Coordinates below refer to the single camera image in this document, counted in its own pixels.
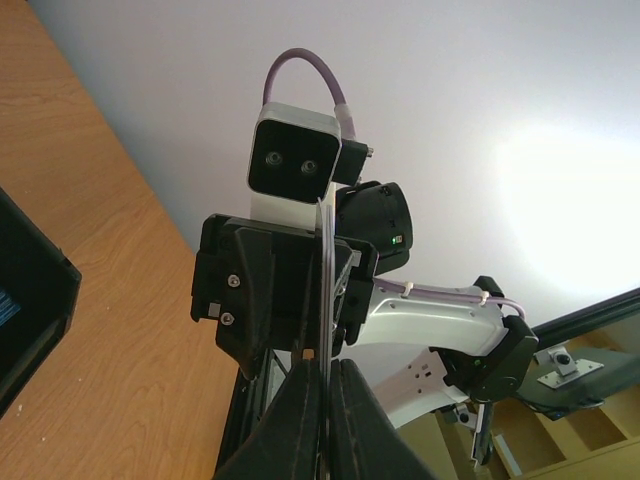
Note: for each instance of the black bin right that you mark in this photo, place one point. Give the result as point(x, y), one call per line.
point(38, 275)

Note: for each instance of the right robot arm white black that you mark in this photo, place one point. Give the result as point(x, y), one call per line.
point(470, 350)

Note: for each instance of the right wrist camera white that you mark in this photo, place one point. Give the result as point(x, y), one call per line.
point(299, 158)

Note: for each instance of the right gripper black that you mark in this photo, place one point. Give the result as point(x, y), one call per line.
point(262, 282)

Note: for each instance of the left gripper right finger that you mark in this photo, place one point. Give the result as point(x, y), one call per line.
point(363, 444)

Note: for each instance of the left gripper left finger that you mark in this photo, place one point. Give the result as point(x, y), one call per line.
point(280, 443)

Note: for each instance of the right black frame post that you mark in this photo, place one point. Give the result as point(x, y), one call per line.
point(587, 319)

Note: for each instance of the grey monitor mount bracket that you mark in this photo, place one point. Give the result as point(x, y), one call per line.
point(565, 368)

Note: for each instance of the blue card stack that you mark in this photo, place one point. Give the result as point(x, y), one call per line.
point(9, 307)

